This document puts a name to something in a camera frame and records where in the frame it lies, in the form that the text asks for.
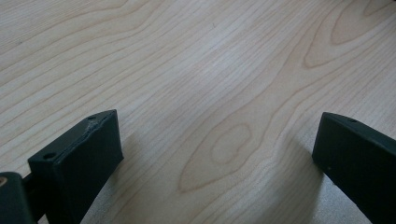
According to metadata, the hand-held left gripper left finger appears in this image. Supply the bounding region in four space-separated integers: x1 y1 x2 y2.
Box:
27 108 124 224

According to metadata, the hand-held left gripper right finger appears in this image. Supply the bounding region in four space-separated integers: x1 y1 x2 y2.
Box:
312 111 396 224

